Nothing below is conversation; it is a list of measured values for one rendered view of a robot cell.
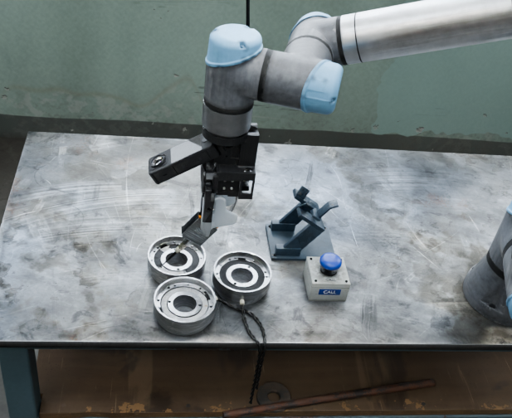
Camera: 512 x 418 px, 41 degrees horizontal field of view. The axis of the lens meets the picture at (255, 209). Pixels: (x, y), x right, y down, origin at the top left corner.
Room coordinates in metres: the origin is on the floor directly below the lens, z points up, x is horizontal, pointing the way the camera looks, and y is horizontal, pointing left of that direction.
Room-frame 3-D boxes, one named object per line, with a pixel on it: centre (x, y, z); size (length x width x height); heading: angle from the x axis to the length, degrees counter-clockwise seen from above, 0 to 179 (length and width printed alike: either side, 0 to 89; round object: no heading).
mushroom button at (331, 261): (0.91, -0.15, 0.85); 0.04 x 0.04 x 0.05
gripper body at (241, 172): (0.89, 0.06, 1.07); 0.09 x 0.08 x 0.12; 102
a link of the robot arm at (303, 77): (0.89, -0.04, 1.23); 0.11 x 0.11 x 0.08; 84
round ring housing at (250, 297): (0.88, 0.01, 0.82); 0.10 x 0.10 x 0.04
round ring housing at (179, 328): (0.79, 0.09, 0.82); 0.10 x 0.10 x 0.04
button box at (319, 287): (0.91, -0.15, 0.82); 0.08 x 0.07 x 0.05; 101
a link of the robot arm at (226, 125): (0.89, 0.07, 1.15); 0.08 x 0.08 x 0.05
